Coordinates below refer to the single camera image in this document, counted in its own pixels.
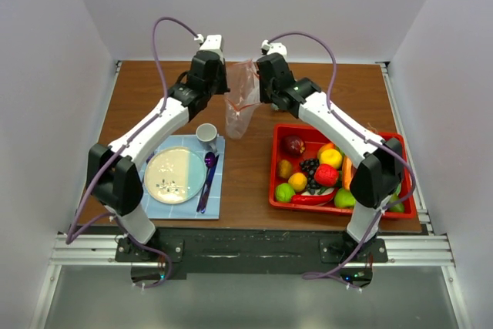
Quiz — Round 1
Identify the clear orange zip top bag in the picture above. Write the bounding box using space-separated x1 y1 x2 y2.
224 59 260 139

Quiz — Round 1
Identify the brown kiwi fruit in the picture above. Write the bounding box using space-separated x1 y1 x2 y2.
277 159 293 180

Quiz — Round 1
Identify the yellow lemon toy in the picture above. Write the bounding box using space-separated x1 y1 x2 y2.
317 143 343 170

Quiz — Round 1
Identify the orange toy fruit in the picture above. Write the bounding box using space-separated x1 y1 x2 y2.
288 172 307 193

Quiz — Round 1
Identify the red raspberry toy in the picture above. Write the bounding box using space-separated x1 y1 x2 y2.
314 163 339 187

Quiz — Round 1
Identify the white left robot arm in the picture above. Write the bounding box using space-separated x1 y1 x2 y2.
83 48 229 261

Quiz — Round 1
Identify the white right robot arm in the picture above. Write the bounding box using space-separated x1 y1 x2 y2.
256 52 411 262

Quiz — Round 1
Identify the grey small cup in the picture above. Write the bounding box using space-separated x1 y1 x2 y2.
196 123 218 154

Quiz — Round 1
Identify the purple spoon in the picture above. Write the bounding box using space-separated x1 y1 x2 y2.
196 152 216 212

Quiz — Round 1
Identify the black grape bunch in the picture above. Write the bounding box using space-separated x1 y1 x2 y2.
300 158 321 195

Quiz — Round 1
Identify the red plastic tray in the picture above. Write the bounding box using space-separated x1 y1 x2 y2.
268 123 419 220

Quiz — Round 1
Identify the blue knife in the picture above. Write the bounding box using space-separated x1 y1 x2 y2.
199 155 219 213

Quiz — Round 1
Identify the cream and blue plate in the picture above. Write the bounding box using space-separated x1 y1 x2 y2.
143 146 207 205

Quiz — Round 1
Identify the green lime left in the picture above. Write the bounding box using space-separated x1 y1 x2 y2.
274 183 296 203

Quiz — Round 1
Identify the red chili pepper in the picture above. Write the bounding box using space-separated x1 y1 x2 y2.
290 188 337 206

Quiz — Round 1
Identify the blue checked placemat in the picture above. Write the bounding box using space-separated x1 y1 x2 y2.
142 135 226 220

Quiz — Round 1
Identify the green apple right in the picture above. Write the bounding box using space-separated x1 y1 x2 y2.
334 188 356 209

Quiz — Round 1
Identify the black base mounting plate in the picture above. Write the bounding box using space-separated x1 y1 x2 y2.
115 227 388 287

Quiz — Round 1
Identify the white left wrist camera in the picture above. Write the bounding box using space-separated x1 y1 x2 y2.
194 34 223 59

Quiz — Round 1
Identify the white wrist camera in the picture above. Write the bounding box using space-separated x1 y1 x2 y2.
260 39 287 58
194 34 223 59

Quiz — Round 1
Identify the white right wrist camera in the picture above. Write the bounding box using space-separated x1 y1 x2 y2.
260 39 287 58

